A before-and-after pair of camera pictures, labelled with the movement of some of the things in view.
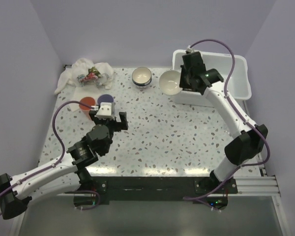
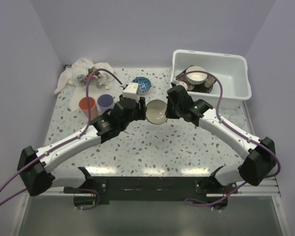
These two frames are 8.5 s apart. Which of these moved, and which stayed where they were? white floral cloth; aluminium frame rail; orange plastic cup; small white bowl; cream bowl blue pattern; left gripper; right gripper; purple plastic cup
Moved: cream bowl blue pattern; small white bowl; right gripper; left gripper
Stayed: aluminium frame rail; orange plastic cup; white floral cloth; purple plastic cup
